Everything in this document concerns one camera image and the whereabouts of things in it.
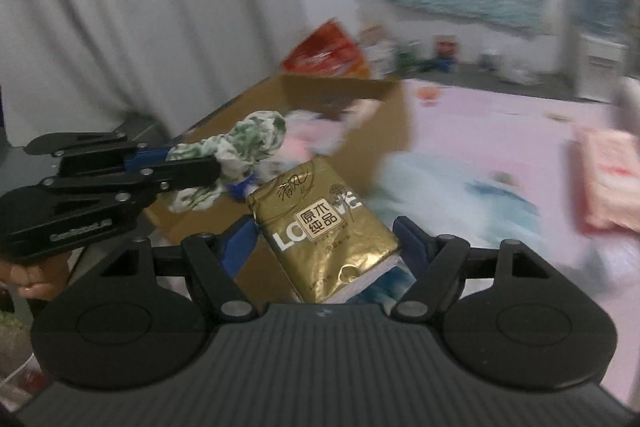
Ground red snack bag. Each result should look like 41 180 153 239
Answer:
282 19 371 80

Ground brown cardboard box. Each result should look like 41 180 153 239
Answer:
145 74 411 303

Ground green bottles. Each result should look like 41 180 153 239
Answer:
395 42 431 72

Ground gold tissue pack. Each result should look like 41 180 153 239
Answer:
245 157 401 303

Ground white blue plastic bag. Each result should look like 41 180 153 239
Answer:
370 154 546 298

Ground white water dispenser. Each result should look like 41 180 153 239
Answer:
575 34 632 102

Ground red can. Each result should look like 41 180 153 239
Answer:
432 36 458 70

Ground pink printed bed sheet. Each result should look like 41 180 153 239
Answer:
370 79 640 408

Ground green white scrunchie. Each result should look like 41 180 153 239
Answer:
167 109 288 212

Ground person's left hand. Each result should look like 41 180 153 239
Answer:
0 257 71 303

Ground white curtain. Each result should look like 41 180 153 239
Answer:
0 0 361 148

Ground pink printed tissue pack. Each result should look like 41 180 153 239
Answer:
575 129 640 230

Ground crumpled clear plastic bags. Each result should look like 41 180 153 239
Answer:
480 52 541 85

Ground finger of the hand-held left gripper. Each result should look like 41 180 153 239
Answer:
42 157 221 208
24 132 173 175

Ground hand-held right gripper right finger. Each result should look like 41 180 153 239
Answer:
392 217 548 323

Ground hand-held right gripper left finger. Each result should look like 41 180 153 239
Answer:
100 214 261 323

